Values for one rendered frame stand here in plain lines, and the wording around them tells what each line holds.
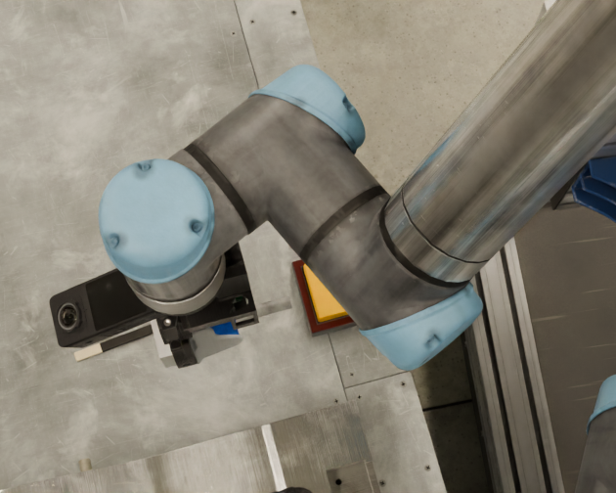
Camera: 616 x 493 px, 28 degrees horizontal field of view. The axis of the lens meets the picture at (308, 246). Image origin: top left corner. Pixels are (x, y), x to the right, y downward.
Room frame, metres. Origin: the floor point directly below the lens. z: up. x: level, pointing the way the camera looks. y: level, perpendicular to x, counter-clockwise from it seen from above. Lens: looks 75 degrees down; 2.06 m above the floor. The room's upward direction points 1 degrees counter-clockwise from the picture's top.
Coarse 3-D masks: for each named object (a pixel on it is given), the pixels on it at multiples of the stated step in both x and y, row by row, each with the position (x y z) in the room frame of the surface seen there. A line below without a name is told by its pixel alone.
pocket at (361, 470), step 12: (336, 468) 0.10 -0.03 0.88; (348, 468) 0.10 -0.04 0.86; (360, 468) 0.10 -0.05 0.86; (372, 468) 0.10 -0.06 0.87; (336, 480) 0.09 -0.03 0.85; (348, 480) 0.09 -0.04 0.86; (360, 480) 0.09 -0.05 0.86; (372, 480) 0.09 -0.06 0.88; (336, 492) 0.08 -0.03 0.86; (348, 492) 0.08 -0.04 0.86; (360, 492) 0.08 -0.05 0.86; (372, 492) 0.08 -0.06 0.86
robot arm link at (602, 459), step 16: (608, 384) 0.13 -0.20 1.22; (608, 400) 0.11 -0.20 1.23; (592, 416) 0.11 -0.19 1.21; (608, 416) 0.10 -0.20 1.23; (592, 432) 0.09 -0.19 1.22; (608, 432) 0.09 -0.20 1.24; (592, 448) 0.08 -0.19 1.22; (608, 448) 0.08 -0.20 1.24; (592, 464) 0.07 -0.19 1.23; (608, 464) 0.07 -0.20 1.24; (592, 480) 0.06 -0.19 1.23; (608, 480) 0.06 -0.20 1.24
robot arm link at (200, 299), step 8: (224, 256) 0.23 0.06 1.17; (224, 264) 0.23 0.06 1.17; (224, 272) 0.22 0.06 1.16; (216, 280) 0.21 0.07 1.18; (208, 288) 0.21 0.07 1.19; (216, 288) 0.21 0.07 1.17; (144, 296) 0.20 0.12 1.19; (200, 296) 0.20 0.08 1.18; (208, 296) 0.20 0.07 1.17; (152, 304) 0.20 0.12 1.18; (160, 304) 0.19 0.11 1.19; (168, 304) 0.19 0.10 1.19; (176, 304) 0.19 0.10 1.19; (184, 304) 0.19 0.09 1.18; (192, 304) 0.20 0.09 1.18; (200, 304) 0.20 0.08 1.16; (168, 312) 0.19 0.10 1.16; (176, 312) 0.19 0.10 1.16; (184, 312) 0.19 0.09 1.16
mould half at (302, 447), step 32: (320, 416) 0.15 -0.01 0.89; (352, 416) 0.15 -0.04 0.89; (192, 448) 0.12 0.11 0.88; (224, 448) 0.12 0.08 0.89; (256, 448) 0.12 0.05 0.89; (288, 448) 0.12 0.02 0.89; (320, 448) 0.12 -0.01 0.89; (352, 448) 0.12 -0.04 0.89; (64, 480) 0.09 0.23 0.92; (96, 480) 0.09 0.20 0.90; (128, 480) 0.09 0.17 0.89; (160, 480) 0.09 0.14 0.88; (192, 480) 0.09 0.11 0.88; (224, 480) 0.09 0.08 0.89; (256, 480) 0.09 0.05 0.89; (288, 480) 0.09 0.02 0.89; (320, 480) 0.09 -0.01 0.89
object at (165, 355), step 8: (288, 296) 0.26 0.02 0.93; (256, 304) 0.25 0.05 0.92; (264, 304) 0.25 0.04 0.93; (272, 304) 0.25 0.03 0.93; (280, 304) 0.25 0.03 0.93; (288, 304) 0.25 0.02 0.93; (264, 312) 0.24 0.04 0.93; (272, 312) 0.24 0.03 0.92; (240, 320) 0.24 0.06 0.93; (152, 328) 0.22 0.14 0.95; (216, 328) 0.23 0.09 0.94; (224, 328) 0.23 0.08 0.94; (232, 328) 0.23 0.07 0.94; (160, 336) 0.22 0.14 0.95; (160, 344) 0.21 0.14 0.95; (168, 344) 0.21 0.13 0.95; (160, 352) 0.20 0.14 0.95; (168, 352) 0.20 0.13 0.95; (168, 360) 0.20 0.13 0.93
